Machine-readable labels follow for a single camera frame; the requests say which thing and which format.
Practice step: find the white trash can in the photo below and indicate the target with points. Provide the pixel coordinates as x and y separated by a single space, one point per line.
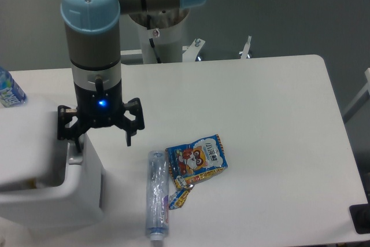
77 201

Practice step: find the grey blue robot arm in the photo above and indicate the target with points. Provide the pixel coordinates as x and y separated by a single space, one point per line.
93 38

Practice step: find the blue snack bag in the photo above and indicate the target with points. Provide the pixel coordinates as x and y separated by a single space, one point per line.
193 163

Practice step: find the blue labelled water bottle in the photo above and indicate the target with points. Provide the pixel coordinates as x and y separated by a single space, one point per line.
11 93

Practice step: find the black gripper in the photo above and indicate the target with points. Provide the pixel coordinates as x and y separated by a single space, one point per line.
99 110

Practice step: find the clear crushed plastic bottle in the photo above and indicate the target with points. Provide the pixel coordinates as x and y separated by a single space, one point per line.
157 196

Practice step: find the white frame at right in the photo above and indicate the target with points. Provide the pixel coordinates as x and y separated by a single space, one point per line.
358 101

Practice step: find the black object at table edge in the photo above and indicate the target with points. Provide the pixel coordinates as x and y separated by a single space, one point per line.
360 217

